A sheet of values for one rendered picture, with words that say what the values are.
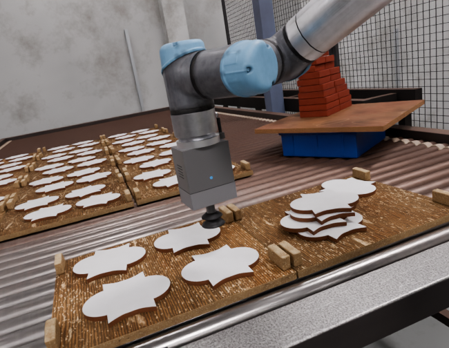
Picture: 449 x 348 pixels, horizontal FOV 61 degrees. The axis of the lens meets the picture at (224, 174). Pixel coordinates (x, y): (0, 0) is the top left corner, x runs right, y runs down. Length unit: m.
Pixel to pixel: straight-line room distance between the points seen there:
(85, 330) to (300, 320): 0.33
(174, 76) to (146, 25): 5.11
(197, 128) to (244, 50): 0.16
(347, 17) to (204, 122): 0.26
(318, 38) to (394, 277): 0.41
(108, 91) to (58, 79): 0.63
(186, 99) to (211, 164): 0.12
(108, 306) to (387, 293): 0.45
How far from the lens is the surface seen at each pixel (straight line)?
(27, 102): 5.53
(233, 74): 0.53
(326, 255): 0.74
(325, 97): 1.61
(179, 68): 0.61
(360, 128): 1.33
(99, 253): 0.90
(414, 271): 0.74
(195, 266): 0.74
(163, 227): 1.03
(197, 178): 0.63
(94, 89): 5.54
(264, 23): 2.67
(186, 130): 0.62
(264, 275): 0.69
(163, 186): 1.31
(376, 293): 0.68
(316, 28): 0.60
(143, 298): 0.69
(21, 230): 1.27
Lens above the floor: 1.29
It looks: 15 degrees down
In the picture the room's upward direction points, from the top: 9 degrees counter-clockwise
